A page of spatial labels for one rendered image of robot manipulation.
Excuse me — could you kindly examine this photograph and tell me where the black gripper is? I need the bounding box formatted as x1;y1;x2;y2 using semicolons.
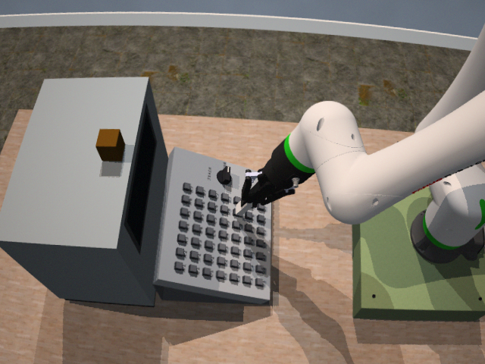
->
236;159;295;216

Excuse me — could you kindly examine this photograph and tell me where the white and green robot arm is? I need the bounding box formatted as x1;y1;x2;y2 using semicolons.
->
271;24;485;264

